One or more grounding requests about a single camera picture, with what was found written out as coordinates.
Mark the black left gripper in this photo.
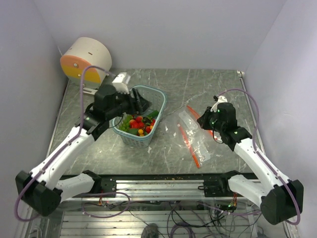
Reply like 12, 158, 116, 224
106, 87, 153, 120

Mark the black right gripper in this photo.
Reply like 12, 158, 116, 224
197, 106, 224, 133

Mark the light blue plastic basket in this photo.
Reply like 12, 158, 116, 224
110, 85, 167, 148

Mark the clear zip bag orange zipper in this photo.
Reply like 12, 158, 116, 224
164, 105, 216, 169

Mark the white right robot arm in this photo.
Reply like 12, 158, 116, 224
197, 102, 304, 225

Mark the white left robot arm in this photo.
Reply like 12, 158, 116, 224
14, 84, 151, 221

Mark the orange yellow toy tomato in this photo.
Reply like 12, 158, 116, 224
138, 129, 144, 136

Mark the green toy grape bunch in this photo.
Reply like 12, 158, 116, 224
118, 115, 134, 131

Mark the cream round drawer cabinet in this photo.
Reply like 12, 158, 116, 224
60, 37, 112, 85

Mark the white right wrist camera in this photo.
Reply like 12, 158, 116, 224
211, 96, 227, 112

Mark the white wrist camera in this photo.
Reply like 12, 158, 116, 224
211, 96, 227, 112
111, 72, 131, 94

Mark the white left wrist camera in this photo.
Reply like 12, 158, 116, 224
111, 72, 131, 94

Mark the small white metal bracket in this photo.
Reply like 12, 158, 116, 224
82, 87, 97, 95

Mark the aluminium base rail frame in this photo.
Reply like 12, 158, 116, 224
25, 174, 294, 238

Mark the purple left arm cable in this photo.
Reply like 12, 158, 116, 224
13, 65, 117, 221

